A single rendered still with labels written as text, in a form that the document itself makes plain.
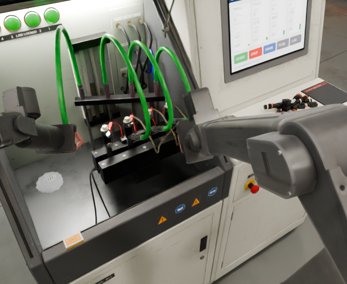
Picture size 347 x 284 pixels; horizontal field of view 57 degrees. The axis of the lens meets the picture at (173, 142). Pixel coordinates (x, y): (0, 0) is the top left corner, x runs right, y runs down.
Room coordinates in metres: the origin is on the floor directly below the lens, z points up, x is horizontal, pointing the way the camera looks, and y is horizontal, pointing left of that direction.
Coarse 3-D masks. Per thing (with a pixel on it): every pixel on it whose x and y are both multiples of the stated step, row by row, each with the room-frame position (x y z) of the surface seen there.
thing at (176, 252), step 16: (208, 208) 0.73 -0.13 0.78; (176, 224) 0.66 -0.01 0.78; (192, 224) 0.69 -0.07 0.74; (208, 224) 0.73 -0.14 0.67; (160, 240) 0.61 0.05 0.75; (176, 240) 0.65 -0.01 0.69; (192, 240) 0.69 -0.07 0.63; (208, 240) 0.74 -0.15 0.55; (128, 256) 0.55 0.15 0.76; (144, 256) 0.58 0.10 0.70; (160, 256) 0.61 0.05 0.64; (176, 256) 0.65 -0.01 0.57; (192, 256) 0.69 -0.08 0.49; (208, 256) 0.74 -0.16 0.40; (96, 272) 0.49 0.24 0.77; (112, 272) 0.51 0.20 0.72; (128, 272) 0.54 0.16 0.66; (144, 272) 0.57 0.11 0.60; (160, 272) 0.61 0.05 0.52; (176, 272) 0.65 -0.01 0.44; (192, 272) 0.70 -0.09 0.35; (208, 272) 0.75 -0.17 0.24
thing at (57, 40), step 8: (56, 32) 0.81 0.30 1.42; (64, 32) 0.90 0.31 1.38; (56, 40) 0.77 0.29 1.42; (56, 48) 0.74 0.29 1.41; (72, 48) 0.96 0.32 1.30; (56, 56) 0.72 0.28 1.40; (72, 56) 0.96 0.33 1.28; (56, 64) 0.70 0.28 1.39; (56, 72) 0.69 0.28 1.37; (56, 80) 0.67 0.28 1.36; (80, 80) 0.98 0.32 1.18; (64, 104) 0.64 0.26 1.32; (64, 112) 0.62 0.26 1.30; (64, 120) 0.61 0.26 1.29
